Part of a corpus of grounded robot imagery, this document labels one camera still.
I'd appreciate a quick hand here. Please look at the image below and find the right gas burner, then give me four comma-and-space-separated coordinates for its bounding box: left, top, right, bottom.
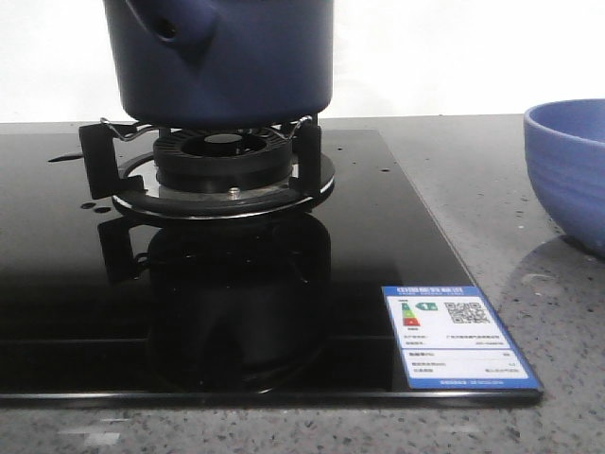
78, 115, 335, 223

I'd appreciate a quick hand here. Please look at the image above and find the blue energy label sticker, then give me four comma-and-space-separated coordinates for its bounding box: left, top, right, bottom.
382, 286, 540, 391

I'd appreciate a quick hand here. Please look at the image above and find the dark blue pot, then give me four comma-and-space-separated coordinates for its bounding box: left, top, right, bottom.
103, 1, 335, 129

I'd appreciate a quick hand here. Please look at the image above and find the black glass gas stove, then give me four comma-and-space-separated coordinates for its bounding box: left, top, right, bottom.
1, 131, 543, 408

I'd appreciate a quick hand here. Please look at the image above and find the light blue bowl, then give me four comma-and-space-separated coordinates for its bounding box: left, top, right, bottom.
524, 98, 604, 256

